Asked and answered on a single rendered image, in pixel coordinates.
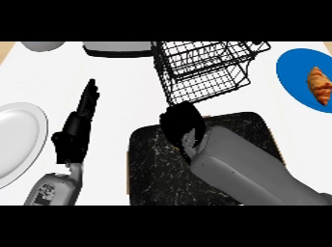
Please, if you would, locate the grey round bowl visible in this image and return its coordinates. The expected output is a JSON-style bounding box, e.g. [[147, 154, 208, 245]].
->
[[20, 41, 66, 53]]

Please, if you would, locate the black marble tray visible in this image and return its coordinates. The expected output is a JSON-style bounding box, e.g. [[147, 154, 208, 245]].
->
[[127, 111, 286, 206]]

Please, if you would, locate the brown croissant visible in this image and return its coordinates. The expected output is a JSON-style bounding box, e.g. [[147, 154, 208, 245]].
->
[[307, 66, 332, 107]]

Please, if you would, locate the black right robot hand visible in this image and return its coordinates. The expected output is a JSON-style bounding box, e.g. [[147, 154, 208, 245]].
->
[[158, 100, 206, 164]]

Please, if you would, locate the blue plate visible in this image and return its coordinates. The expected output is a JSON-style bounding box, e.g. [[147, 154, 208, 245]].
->
[[274, 47, 332, 115]]

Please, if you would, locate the white plate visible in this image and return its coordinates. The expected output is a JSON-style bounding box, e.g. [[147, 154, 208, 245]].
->
[[0, 101, 50, 196]]

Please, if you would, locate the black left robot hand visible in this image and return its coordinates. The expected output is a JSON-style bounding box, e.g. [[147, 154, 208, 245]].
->
[[50, 78, 102, 166]]

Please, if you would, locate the black wire tiered basket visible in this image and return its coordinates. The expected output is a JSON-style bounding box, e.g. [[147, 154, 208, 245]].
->
[[150, 41, 273, 106]]

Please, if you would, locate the white and black appliance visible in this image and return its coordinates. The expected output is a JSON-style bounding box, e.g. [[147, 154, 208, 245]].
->
[[81, 41, 155, 59]]

